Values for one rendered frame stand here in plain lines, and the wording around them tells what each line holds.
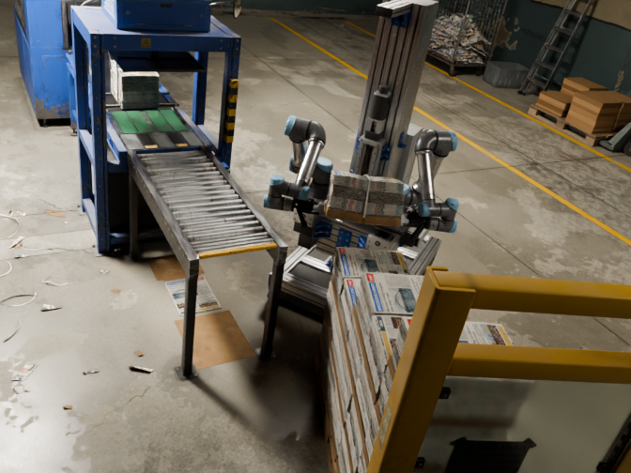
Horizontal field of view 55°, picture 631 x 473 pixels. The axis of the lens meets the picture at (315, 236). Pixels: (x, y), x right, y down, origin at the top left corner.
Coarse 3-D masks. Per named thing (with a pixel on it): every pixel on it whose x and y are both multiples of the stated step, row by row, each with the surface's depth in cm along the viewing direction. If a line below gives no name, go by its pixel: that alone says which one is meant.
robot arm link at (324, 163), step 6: (318, 162) 370; (324, 162) 372; (330, 162) 374; (318, 168) 371; (324, 168) 370; (330, 168) 372; (318, 174) 373; (324, 174) 372; (330, 174) 374; (318, 180) 375; (324, 180) 375; (330, 180) 378
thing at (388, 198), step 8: (376, 176) 333; (376, 184) 307; (384, 184) 307; (392, 184) 307; (400, 184) 307; (376, 192) 308; (384, 192) 308; (392, 192) 309; (400, 192) 308; (376, 200) 308; (384, 200) 308; (392, 200) 309; (400, 200) 309; (376, 208) 310; (384, 208) 310; (392, 208) 310; (400, 208) 310; (376, 216) 310; (384, 216) 310; (392, 216) 310; (400, 216) 311
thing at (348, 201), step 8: (336, 176) 305; (344, 176) 305; (352, 176) 306; (360, 176) 322; (336, 184) 306; (344, 184) 306; (352, 184) 306; (360, 184) 307; (328, 192) 334; (336, 192) 307; (344, 192) 307; (352, 192) 307; (360, 192) 307; (328, 200) 324; (336, 200) 308; (344, 200) 308; (352, 200) 309; (360, 200) 308; (336, 208) 309; (344, 208) 309; (352, 208) 309
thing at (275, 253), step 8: (208, 152) 418; (216, 160) 408; (224, 168) 401; (224, 176) 390; (232, 184) 383; (240, 192) 375; (248, 200) 368; (248, 208) 361; (256, 208) 361; (256, 216) 353; (264, 224) 346; (272, 232) 341; (280, 240) 334; (280, 248) 329; (272, 256) 339; (280, 256) 332; (280, 264) 335
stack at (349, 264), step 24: (336, 264) 328; (360, 264) 321; (384, 264) 324; (336, 288) 326; (336, 312) 321; (336, 336) 313; (336, 360) 311; (360, 360) 264; (360, 384) 260; (336, 408) 300; (360, 408) 257; (336, 432) 299; (360, 432) 253; (360, 456) 251
